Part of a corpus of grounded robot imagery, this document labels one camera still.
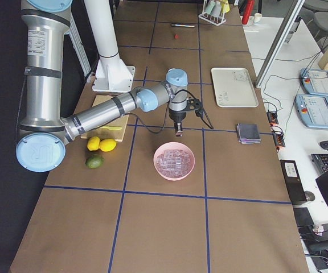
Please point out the yellow lemon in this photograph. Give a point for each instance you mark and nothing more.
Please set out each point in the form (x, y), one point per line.
(93, 143)
(107, 145)

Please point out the white wire cup rack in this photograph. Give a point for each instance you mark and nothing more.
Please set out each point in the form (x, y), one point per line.
(214, 12)

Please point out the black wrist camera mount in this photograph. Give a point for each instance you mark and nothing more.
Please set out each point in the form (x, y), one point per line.
(193, 104)

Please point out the teach pendant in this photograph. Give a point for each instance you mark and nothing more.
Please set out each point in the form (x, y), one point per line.
(315, 81)
(312, 110)

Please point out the green avocado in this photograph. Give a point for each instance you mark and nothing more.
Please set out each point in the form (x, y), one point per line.
(94, 161)

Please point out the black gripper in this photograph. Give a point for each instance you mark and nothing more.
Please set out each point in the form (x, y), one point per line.
(177, 116)

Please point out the pink bowl of ice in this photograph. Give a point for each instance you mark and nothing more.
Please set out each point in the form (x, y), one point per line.
(174, 161)

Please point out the black box with label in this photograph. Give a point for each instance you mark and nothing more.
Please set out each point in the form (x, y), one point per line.
(293, 182)

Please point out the grey folded cloth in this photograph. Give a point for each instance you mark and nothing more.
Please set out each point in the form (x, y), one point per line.
(248, 133)

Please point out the steel muddler with black tip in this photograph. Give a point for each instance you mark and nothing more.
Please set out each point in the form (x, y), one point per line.
(182, 25)

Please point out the upper teach pendant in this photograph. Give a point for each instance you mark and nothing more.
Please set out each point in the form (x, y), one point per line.
(315, 81)

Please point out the black keyboard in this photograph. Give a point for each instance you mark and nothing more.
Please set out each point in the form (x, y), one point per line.
(321, 162)

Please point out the lower teach pendant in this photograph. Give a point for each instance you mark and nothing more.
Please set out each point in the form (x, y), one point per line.
(312, 110)

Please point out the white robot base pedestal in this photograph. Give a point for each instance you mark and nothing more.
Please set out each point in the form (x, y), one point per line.
(112, 74)

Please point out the cream bear tray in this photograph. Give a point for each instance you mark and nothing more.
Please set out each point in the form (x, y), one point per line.
(233, 88)

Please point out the bamboo cutting board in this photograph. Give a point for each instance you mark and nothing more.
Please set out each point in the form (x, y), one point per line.
(92, 101)

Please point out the small white paper cup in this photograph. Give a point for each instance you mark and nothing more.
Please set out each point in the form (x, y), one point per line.
(257, 17)

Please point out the orange black power strip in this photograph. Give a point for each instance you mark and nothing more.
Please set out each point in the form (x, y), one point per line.
(278, 137)
(272, 117)

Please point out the aluminium frame post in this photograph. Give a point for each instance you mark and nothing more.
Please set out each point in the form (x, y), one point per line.
(278, 41)

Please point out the red bottle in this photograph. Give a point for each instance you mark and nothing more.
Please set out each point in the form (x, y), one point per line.
(247, 11)

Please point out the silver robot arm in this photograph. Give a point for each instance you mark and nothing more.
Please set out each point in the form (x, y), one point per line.
(43, 132)

